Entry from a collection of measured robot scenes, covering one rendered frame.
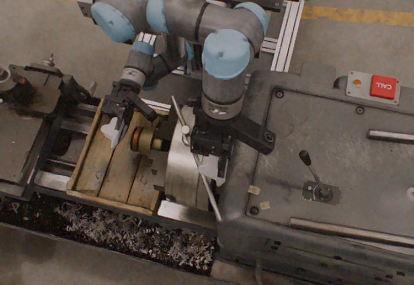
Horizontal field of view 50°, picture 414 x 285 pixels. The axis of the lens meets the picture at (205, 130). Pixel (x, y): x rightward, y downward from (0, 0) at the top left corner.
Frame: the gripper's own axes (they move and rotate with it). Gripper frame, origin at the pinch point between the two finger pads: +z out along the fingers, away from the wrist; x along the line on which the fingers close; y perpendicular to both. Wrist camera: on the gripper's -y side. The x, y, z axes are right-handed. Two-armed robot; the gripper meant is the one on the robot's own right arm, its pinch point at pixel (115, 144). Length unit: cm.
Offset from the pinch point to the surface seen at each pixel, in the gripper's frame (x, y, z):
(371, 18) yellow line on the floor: -108, -89, -149
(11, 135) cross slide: -10.6, 38.8, 1.7
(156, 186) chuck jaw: 3.2, -16.4, 10.1
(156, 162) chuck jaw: 3.3, -14.2, 3.5
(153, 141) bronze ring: 3.4, -11.7, -2.4
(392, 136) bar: 20, -73, -12
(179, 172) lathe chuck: 12.4, -23.2, 7.0
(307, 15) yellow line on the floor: -108, -51, -143
